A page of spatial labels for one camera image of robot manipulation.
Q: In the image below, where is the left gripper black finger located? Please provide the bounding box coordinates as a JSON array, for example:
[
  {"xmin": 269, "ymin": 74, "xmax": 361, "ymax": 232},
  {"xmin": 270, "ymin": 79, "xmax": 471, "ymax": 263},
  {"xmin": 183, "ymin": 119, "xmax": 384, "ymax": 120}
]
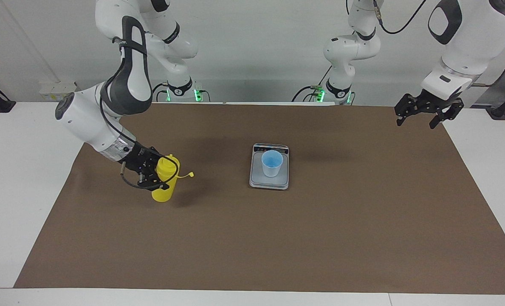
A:
[
  {"xmin": 395, "ymin": 96, "xmax": 415, "ymax": 127},
  {"xmin": 429, "ymin": 100, "xmax": 464, "ymax": 129}
]

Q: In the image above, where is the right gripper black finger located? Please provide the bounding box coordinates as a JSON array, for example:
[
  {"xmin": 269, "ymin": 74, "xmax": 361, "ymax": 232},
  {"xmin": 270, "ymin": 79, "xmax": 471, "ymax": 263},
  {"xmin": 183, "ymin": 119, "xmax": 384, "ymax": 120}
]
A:
[
  {"xmin": 144, "ymin": 147, "xmax": 164, "ymax": 164},
  {"xmin": 138, "ymin": 176, "xmax": 170, "ymax": 190}
]

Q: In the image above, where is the yellow squeeze bottle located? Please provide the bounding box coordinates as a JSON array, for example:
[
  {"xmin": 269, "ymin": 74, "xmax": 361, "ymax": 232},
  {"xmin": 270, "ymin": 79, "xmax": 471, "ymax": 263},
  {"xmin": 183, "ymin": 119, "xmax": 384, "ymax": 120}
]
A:
[{"xmin": 152, "ymin": 154, "xmax": 195, "ymax": 203}]

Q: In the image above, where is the light blue plastic cup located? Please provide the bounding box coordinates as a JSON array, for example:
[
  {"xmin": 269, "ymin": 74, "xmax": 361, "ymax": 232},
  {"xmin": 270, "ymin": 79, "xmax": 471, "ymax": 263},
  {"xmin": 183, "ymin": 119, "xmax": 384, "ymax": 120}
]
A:
[{"xmin": 261, "ymin": 150, "xmax": 284, "ymax": 178}]

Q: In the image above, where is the silver digital kitchen scale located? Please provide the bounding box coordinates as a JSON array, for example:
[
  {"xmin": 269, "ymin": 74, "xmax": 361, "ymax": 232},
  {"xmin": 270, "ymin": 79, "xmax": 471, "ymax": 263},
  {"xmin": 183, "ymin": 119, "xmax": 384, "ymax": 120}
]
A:
[{"xmin": 249, "ymin": 143, "xmax": 290, "ymax": 190}]

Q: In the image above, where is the brown paper table mat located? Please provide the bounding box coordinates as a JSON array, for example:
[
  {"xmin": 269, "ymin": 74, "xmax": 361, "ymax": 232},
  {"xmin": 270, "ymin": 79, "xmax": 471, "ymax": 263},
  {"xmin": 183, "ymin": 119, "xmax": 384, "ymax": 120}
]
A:
[{"xmin": 14, "ymin": 102, "xmax": 505, "ymax": 295}]

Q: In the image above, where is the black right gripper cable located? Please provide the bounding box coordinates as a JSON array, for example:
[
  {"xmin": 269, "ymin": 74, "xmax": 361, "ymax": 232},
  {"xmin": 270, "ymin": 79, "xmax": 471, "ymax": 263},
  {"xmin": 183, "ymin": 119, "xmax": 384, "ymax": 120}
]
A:
[{"xmin": 99, "ymin": 36, "xmax": 180, "ymax": 190}]

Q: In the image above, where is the black right base cable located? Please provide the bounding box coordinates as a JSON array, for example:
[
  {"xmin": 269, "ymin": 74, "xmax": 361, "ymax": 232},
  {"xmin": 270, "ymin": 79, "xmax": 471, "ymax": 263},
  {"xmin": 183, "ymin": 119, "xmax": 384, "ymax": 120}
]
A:
[{"xmin": 152, "ymin": 83, "xmax": 170, "ymax": 102}]

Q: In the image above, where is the black base cable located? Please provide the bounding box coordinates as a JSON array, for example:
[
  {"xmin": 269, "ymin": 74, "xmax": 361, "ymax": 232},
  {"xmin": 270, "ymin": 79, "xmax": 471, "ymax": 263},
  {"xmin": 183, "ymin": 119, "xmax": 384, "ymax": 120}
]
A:
[
  {"xmin": 152, "ymin": 83, "xmax": 170, "ymax": 102},
  {"xmin": 292, "ymin": 66, "xmax": 333, "ymax": 102}
]

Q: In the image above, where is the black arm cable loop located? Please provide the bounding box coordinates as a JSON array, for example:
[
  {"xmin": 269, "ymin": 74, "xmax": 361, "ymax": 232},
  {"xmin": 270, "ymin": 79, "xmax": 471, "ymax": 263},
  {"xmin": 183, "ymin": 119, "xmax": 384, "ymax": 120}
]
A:
[{"xmin": 371, "ymin": 0, "xmax": 428, "ymax": 34}]

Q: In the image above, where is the black left base cable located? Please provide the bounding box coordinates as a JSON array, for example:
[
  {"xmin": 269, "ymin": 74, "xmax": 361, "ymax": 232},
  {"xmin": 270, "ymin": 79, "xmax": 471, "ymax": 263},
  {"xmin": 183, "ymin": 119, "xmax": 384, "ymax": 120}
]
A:
[{"xmin": 292, "ymin": 66, "xmax": 333, "ymax": 102}]

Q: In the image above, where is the white wall socket strip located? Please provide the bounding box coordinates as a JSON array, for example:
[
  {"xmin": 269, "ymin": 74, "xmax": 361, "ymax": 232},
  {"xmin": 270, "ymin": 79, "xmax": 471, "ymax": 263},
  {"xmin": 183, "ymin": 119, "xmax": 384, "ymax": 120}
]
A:
[{"xmin": 39, "ymin": 81, "xmax": 79, "ymax": 102}]

